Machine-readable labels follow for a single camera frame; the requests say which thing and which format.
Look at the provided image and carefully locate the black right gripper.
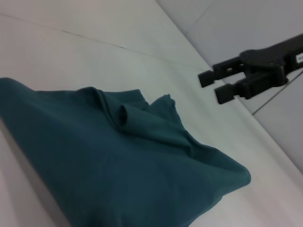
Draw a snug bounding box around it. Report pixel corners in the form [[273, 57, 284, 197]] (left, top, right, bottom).
[[198, 33, 303, 105]]

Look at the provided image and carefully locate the teal T-shirt with FREE! print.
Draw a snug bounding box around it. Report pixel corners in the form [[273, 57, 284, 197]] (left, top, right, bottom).
[[0, 77, 251, 227]]

